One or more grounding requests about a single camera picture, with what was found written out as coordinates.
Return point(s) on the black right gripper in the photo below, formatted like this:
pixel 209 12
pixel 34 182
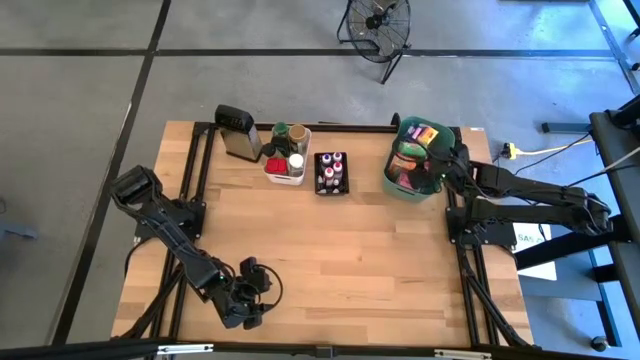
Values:
pixel 452 162

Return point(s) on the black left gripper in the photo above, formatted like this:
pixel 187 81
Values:
pixel 240 295

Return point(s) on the small yellow box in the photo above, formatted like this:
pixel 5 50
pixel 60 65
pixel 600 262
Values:
pixel 428 134

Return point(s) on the teal plastic bin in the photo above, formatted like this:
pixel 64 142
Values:
pixel 400 192

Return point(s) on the red food colouring bottle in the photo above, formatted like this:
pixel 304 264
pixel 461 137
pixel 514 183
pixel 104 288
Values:
pixel 329 175
pixel 338 169

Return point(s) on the small black plastic basket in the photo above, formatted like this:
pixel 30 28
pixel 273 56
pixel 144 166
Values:
pixel 317 172

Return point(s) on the white-lidded spice jar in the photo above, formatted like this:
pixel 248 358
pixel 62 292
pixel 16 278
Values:
pixel 296 162

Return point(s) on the white plastic bin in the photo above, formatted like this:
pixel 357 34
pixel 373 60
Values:
pixel 290 179

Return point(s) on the small red plastic container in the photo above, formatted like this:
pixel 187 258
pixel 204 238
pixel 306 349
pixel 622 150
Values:
pixel 276 166

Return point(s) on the green spice jar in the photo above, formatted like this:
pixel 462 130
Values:
pixel 280 130

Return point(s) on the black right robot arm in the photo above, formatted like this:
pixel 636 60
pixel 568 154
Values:
pixel 530 192

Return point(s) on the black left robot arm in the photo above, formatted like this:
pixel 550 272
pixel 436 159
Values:
pixel 170 230

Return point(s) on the yellow power plug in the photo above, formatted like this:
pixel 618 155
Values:
pixel 509 150

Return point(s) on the white printed paper sheet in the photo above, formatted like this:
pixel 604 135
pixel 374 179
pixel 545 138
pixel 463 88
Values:
pixel 530 237

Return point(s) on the dark metal floor bar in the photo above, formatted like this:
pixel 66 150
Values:
pixel 565 128

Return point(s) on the black floor fan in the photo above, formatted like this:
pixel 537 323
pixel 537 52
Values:
pixel 378 21

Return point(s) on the black crossbar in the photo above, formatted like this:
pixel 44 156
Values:
pixel 100 352

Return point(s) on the black neighbouring workstation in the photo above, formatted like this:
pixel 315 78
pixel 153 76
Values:
pixel 612 135

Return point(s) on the black caster wheel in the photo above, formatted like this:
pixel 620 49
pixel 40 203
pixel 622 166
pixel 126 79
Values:
pixel 599 343

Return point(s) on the silver metal bracket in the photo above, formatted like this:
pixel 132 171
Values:
pixel 185 348
pixel 462 354

